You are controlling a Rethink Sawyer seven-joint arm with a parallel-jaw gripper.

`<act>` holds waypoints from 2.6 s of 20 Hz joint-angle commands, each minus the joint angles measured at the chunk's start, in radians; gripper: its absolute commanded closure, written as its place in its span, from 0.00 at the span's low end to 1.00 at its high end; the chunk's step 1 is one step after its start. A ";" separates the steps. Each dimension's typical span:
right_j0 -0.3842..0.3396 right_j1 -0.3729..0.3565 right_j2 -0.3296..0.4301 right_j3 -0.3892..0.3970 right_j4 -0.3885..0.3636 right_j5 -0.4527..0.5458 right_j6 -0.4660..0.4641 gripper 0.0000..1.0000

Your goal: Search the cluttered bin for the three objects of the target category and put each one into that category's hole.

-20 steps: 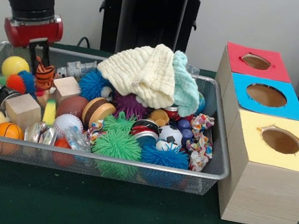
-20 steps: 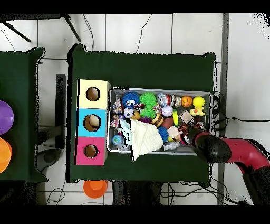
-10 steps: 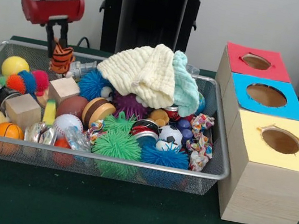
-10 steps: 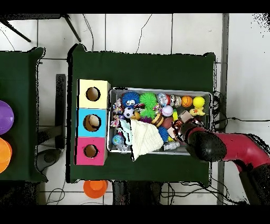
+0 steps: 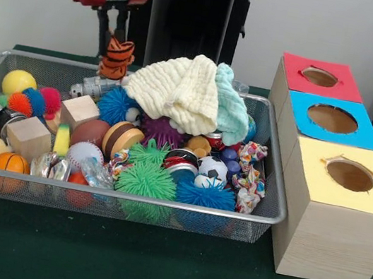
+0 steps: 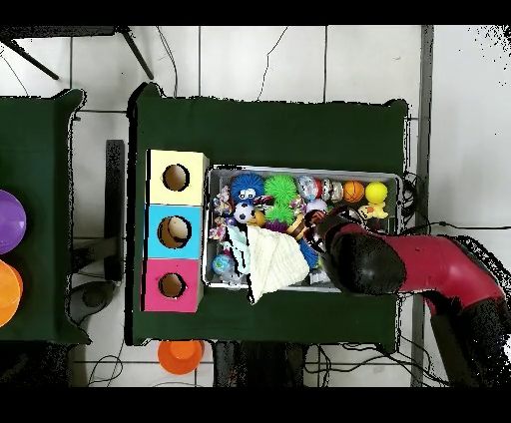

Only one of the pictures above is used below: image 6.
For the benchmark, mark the light blue cloth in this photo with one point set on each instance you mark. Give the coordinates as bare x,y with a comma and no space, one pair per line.
239,243

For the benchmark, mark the cream white waffle cloth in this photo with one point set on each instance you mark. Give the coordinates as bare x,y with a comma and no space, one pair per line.
275,259

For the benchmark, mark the orange striped tiger plush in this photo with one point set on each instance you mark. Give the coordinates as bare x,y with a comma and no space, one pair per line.
316,216

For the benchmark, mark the purple plastic bowl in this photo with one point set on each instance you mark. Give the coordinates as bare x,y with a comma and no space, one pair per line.
12,221

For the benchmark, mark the orange plastic bowl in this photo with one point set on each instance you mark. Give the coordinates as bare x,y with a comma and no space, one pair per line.
8,295

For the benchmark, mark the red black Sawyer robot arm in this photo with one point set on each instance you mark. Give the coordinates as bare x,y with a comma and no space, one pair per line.
431,263

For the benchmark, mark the wooden box with three holes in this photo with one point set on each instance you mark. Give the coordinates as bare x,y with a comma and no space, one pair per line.
175,253

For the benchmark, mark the small soccer ball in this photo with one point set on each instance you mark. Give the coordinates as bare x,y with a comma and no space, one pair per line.
243,212

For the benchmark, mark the blue spiky ball with eyes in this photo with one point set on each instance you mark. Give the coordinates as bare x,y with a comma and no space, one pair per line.
246,186

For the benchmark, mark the large green spiky ball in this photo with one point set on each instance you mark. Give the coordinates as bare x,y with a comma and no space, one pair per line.
280,188

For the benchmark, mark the toy hamburger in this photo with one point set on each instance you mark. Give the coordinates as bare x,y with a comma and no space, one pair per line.
295,227

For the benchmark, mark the small orange basketball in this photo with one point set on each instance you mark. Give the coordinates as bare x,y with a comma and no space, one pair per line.
353,192

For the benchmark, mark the yellow duck plush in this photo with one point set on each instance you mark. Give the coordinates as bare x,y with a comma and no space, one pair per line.
375,210

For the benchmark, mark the yellow foam ball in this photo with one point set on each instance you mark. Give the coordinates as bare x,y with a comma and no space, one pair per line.
376,191

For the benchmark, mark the black upright panel stand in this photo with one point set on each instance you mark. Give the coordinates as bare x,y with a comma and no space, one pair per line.
115,179

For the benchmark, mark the orange plastic cup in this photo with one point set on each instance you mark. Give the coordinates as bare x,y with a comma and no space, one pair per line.
179,357

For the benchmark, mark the black tripod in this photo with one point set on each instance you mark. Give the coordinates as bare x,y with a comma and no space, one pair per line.
137,53

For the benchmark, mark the dark green side tablecloth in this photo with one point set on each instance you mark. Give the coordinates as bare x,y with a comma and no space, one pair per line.
36,119

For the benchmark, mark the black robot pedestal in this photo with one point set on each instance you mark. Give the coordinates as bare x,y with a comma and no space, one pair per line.
255,365

